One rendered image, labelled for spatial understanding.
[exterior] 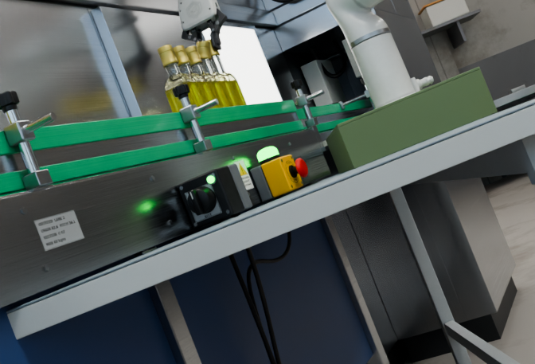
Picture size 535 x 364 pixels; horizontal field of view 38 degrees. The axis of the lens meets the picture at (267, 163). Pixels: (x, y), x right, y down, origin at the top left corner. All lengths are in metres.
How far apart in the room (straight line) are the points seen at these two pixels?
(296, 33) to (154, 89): 1.07
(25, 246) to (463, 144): 0.53
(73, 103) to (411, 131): 0.70
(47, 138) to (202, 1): 0.98
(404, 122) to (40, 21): 0.79
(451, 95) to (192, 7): 0.76
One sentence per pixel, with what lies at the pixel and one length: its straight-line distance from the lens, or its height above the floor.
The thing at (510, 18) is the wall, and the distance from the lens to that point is 9.22.
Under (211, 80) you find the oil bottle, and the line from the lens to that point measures 1.85.
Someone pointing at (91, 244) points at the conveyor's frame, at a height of 0.79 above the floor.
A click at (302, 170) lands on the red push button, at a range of 1.51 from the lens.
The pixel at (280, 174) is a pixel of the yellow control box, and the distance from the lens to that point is 1.51.
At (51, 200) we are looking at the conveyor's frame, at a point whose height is 0.86.
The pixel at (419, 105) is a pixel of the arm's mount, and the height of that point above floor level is 0.82.
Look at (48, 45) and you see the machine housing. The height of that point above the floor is 1.23.
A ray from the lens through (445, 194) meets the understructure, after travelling 2.77.
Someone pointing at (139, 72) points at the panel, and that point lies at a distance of 1.89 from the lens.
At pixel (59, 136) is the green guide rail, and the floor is 0.95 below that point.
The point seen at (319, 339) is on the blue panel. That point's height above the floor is 0.45.
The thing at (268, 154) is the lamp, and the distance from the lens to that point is 1.53.
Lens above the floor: 0.76
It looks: 2 degrees up
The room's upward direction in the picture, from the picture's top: 22 degrees counter-clockwise
